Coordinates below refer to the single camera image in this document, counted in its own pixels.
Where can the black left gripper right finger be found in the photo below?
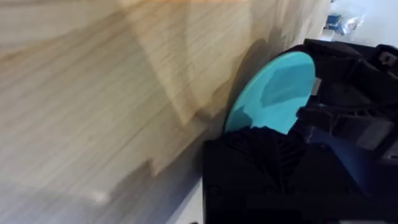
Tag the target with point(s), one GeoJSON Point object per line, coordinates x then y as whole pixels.
{"type": "Point", "coordinates": [314, 186]}

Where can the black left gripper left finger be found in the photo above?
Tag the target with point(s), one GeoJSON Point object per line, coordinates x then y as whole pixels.
{"type": "Point", "coordinates": [242, 168]}

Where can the teal round plate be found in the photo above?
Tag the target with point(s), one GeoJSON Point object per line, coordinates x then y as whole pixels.
{"type": "Point", "coordinates": [276, 93]}

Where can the blue box with plastic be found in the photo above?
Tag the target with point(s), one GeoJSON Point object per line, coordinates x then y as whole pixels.
{"type": "Point", "coordinates": [340, 23]}

